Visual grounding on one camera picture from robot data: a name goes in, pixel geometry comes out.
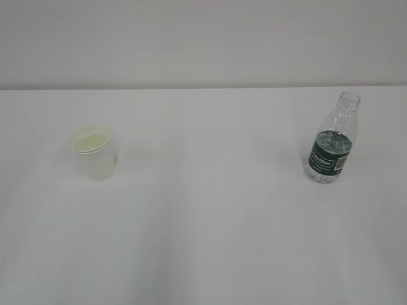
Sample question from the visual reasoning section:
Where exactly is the white paper cup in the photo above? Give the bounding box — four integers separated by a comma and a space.
68, 124, 115, 182

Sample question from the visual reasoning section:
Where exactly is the clear plastic water bottle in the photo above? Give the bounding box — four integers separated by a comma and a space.
305, 91, 361, 184

